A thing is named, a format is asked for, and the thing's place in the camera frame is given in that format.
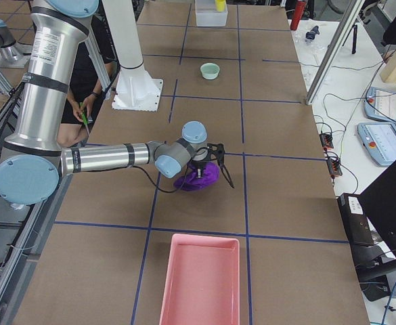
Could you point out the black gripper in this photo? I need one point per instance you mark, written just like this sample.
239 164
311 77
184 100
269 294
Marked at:
199 166

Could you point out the purple cloth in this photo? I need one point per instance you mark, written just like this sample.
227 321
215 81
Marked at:
192 182

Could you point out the yellow plastic cup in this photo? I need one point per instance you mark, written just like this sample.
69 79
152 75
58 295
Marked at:
220 5

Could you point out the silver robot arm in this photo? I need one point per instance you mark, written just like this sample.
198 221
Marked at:
32 162
12 53

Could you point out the black computer box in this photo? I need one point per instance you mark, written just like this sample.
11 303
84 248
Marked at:
355 222

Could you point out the clear plastic storage box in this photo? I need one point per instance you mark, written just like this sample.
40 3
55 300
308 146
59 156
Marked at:
207 16

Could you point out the mint green bowl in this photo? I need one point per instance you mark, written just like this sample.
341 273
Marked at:
210 71

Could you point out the orange black connector board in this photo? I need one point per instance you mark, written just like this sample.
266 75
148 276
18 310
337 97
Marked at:
326 141

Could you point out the pink plastic bin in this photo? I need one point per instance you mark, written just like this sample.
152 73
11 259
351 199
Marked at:
202 284

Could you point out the blue object on desk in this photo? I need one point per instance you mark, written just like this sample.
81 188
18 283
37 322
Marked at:
311 34

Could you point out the seated person in black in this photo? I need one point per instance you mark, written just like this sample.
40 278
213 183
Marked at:
85 95

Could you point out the near teach pendant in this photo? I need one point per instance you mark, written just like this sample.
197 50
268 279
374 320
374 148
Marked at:
379 139

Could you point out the teach pendant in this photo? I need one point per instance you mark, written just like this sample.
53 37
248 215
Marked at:
380 105
379 139

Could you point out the black monitor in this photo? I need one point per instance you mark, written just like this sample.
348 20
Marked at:
378 202

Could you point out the black tripod stand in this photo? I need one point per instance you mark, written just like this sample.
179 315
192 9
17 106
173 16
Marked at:
354 40

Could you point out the red bottle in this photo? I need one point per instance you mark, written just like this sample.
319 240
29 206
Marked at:
297 15

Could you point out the far teach pendant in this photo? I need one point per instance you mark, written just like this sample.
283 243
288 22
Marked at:
380 105

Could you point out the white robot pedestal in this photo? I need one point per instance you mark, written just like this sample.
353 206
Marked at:
135 88

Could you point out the green handled grabber tool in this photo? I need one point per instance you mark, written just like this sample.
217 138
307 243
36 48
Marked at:
83 113

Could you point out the aluminium frame post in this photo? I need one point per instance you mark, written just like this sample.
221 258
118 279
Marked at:
348 20

